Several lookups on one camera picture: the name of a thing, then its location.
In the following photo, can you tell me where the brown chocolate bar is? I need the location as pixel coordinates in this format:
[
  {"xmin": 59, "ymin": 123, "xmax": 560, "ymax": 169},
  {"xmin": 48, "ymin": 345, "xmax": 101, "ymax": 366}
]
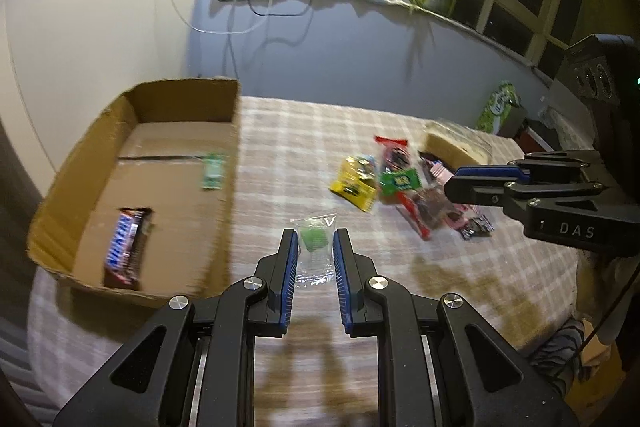
[{"xmin": 102, "ymin": 207, "xmax": 153, "ymax": 290}]

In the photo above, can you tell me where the green snack packet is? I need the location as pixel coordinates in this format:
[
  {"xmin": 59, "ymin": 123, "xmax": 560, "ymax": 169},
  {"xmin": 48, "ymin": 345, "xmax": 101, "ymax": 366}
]
[{"xmin": 379, "ymin": 168, "xmax": 420, "ymax": 198}]

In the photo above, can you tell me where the dark red box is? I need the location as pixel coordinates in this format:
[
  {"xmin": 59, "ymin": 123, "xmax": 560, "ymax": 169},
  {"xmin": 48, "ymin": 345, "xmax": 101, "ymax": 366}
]
[{"xmin": 514, "ymin": 117, "xmax": 553, "ymax": 154}]

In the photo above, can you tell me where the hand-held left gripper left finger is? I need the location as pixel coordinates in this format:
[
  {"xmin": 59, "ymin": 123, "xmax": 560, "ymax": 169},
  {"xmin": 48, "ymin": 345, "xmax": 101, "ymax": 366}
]
[{"xmin": 52, "ymin": 228, "xmax": 300, "ymax": 427}]

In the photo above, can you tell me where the brown cardboard box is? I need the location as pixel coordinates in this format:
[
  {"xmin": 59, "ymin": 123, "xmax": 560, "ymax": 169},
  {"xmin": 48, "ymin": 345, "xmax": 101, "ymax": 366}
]
[{"xmin": 26, "ymin": 78, "xmax": 242, "ymax": 310}]

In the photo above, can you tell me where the clear red-edged nut packet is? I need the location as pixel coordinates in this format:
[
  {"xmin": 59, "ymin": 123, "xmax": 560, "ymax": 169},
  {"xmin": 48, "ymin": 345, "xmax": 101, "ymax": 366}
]
[
  {"xmin": 375, "ymin": 136, "xmax": 416, "ymax": 204},
  {"xmin": 397, "ymin": 187, "xmax": 466, "ymax": 241}
]

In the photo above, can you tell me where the small green white packet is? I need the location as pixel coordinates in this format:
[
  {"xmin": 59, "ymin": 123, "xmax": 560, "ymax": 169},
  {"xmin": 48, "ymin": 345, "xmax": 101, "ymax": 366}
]
[{"xmin": 201, "ymin": 152, "xmax": 226, "ymax": 192}]

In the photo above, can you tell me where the pink dark snack packet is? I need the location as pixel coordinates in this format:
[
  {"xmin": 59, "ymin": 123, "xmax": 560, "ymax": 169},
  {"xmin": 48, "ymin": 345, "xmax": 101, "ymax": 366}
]
[{"xmin": 450, "ymin": 206, "xmax": 494, "ymax": 241}]

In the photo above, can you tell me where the dark patterned snack packet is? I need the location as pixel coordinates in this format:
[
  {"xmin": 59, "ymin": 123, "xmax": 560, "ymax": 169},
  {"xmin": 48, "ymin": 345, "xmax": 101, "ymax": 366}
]
[{"xmin": 419, "ymin": 157, "xmax": 453, "ymax": 185}]

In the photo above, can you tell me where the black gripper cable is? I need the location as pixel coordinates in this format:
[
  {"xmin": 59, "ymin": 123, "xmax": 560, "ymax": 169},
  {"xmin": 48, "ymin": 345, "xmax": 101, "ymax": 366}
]
[{"xmin": 577, "ymin": 277, "xmax": 638, "ymax": 388}]

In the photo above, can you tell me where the clear bread bag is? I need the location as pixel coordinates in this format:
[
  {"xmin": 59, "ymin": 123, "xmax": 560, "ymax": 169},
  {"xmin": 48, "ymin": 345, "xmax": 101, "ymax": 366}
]
[{"xmin": 419, "ymin": 119, "xmax": 493, "ymax": 168}]

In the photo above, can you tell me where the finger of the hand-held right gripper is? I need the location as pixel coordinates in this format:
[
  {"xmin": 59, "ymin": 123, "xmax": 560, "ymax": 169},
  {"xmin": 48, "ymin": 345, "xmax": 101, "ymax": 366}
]
[
  {"xmin": 509, "ymin": 149, "xmax": 608, "ymax": 182},
  {"xmin": 444, "ymin": 164, "xmax": 640, "ymax": 254}
]

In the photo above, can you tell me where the checked beige blanket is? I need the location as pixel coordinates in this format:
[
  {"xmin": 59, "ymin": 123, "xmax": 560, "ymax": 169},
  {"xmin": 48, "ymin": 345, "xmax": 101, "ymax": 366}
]
[{"xmin": 27, "ymin": 96, "xmax": 601, "ymax": 427}]

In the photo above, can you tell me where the clear green candy packet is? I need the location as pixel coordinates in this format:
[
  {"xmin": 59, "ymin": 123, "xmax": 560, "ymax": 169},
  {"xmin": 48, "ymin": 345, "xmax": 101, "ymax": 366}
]
[{"xmin": 291, "ymin": 214, "xmax": 337, "ymax": 289}]

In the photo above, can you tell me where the green white snack bag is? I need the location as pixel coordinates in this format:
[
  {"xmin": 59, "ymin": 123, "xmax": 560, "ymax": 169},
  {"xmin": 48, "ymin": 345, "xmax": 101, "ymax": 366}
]
[{"xmin": 475, "ymin": 80, "xmax": 522, "ymax": 135}]

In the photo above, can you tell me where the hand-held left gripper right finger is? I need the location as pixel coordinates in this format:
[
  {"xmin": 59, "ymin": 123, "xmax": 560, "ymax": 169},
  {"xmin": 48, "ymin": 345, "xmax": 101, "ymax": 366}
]
[{"xmin": 332, "ymin": 228, "xmax": 581, "ymax": 427}]

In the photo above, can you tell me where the yellow snack packet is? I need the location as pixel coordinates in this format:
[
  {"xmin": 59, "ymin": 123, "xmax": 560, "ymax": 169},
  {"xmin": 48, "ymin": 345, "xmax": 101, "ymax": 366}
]
[{"xmin": 328, "ymin": 155, "xmax": 377, "ymax": 212}]

